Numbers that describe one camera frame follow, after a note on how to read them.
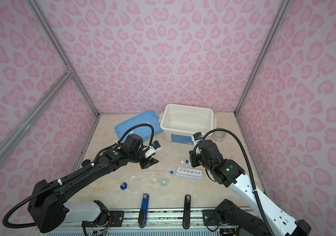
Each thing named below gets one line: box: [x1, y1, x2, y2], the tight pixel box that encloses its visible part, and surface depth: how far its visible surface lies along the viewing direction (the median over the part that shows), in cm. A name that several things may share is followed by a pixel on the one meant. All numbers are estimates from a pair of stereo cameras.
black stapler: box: [182, 194, 192, 230], surface depth 75 cm
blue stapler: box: [138, 193, 150, 229], surface depth 76 cm
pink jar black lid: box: [81, 159, 91, 167], surface depth 90 cm
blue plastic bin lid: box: [114, 110, 163, 142], surface depth 116 cm
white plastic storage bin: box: [158, 103, 217, 145], surface depth 104 cm
